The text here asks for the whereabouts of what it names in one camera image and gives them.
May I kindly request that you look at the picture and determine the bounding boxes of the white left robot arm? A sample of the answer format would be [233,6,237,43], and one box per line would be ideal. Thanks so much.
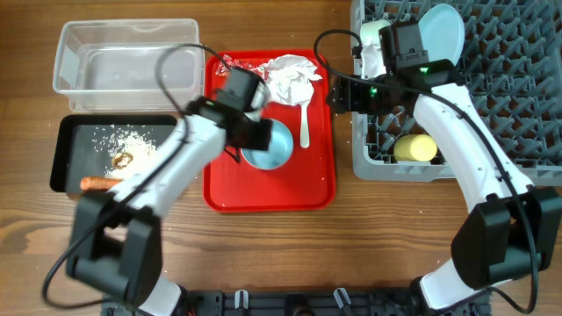
[60,97,272,315]

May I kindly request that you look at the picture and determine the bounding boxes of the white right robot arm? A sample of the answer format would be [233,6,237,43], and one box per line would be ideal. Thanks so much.
[327,60,561,315]

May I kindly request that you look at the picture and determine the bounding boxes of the green bowl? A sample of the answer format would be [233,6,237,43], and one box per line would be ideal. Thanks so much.
[360,19,391,47]

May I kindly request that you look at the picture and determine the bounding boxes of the clear plastic bin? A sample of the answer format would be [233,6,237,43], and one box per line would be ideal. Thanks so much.
[53,18,205,112]

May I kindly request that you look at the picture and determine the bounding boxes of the red snack wrapper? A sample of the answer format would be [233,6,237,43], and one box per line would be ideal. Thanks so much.
[215,54,268,80]

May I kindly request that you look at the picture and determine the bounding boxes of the black plastic tray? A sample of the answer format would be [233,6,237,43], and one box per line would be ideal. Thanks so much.
[49,114,177,194]

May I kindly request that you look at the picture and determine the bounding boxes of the white napkin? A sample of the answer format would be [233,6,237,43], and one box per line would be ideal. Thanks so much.
[259,54,322,106]

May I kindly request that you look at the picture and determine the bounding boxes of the light blue plate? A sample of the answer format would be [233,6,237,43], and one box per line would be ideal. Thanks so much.
[418,4,465,66]

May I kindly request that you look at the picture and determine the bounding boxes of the grey dishwasher rack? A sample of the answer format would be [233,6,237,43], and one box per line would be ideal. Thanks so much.
[352,0,561,186]

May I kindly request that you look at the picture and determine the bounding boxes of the orange carrot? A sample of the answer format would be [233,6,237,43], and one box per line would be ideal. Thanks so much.
[80,176,122,191]

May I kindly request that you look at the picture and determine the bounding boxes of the red serving tray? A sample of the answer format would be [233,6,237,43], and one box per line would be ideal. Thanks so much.
[203,68,336,212]

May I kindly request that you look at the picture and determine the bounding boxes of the rice grains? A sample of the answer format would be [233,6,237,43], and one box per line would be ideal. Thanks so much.
[92,125,160,179]

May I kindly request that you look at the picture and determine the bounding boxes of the light blue rice bowl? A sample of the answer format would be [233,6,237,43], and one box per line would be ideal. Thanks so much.
[241,119,293,170]

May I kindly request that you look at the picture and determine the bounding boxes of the white plastic spoon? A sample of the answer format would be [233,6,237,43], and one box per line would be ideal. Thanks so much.
[299,101,310,148]

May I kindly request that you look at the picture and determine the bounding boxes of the yellow cup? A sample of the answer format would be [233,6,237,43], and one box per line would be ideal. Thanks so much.
[393,134,437,162]

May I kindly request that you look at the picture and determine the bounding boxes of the brown mushroom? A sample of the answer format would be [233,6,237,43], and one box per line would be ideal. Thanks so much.
[112,152,133,169]

